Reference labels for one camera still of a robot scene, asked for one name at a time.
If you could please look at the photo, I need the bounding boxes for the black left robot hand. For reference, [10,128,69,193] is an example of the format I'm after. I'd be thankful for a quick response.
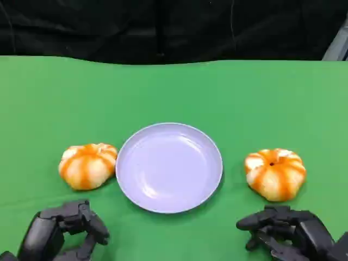
[17,200,111,261]

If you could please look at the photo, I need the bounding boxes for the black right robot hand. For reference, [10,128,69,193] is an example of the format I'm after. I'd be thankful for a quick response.
[235,205,337,261]

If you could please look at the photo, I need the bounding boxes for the orange and white bread roll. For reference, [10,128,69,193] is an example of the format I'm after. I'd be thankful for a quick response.
[58,143,119,190]
[244,148,307,202]

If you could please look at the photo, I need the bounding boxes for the lilac plate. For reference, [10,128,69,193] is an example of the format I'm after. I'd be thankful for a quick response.
[115,122,223,214]

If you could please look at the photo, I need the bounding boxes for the green table cloth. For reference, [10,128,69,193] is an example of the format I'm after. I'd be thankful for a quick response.
[0,54,348,261]

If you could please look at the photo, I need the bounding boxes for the black backdrop cloth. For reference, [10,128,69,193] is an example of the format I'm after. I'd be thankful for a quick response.
[0,0,348,65]

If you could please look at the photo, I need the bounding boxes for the grey metal frame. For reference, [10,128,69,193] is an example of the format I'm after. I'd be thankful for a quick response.
[322,20,348,61]

